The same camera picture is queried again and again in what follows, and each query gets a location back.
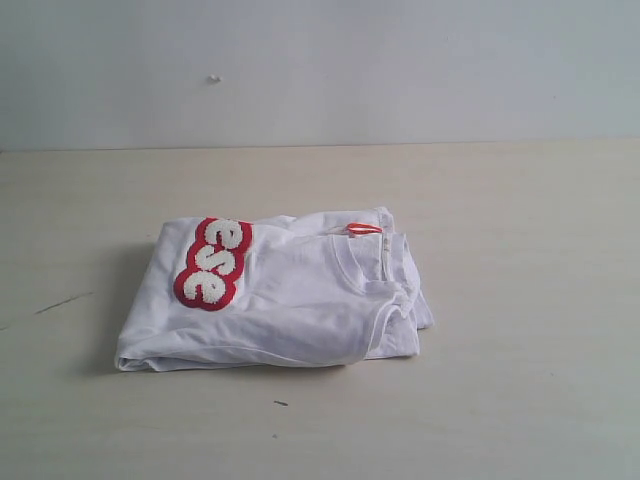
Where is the white t-shirt red lettering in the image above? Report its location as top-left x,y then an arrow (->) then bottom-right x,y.
115,207 -> 433,372

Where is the orange label tag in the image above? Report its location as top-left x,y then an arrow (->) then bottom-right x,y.
345,222 -> 384,236

